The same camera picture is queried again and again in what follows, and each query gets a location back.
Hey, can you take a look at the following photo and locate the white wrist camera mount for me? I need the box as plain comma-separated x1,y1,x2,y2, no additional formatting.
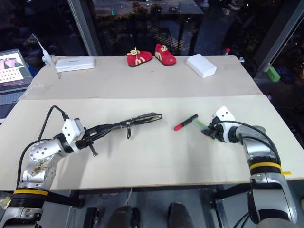
61,118,86,153
212,106,236,130

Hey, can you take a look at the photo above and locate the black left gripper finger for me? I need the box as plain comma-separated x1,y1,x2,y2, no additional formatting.
85,125,115,139
88,142,99,158

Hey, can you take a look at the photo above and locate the red baby shoe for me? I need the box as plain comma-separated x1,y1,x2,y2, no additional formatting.
126,47,153,68
154,43,177,66

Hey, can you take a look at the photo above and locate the dark rounded shape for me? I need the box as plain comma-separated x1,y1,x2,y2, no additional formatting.
105,205,141,228
167,202,193,228

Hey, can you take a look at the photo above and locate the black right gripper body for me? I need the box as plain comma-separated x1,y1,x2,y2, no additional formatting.
209,120,229,143

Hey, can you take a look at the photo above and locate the red marker with black cap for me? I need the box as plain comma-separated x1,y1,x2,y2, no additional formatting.
173,114,199,132

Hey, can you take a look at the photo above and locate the laptop with lit screen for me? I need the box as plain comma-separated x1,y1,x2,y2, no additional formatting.
0,48,34,119

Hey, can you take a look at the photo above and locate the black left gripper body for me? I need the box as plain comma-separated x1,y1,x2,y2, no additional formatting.
75,132,96,150

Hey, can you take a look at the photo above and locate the white rectangular box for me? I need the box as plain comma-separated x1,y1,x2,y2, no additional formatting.
186,54,218,79

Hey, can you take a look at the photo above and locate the white clamp with stalk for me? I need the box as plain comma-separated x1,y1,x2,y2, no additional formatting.
32,33,55,67

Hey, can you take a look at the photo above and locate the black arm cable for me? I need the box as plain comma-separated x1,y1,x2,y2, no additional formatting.
212,120,282,167
19,105,70,184

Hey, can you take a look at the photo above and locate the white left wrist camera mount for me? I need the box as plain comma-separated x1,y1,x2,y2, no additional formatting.
61,118,86,153

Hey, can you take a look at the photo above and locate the green block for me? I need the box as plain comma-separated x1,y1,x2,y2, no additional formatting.
266,66,281,82

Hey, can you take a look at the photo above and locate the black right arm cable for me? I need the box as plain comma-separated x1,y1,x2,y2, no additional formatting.
212,120,282,167

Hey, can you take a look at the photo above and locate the white hanging cable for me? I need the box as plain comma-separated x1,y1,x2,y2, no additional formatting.
125,187,133,206

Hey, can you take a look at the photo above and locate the flat white plastic case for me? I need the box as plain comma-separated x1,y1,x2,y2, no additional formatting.
55,56,96,73

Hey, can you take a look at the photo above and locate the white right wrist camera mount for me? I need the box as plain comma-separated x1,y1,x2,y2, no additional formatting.
212,106,236,130

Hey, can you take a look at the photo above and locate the green highlighter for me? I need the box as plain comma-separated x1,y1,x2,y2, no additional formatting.
192,118,208,132

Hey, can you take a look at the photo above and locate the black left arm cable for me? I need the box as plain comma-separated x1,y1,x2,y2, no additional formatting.
19,105,70,184

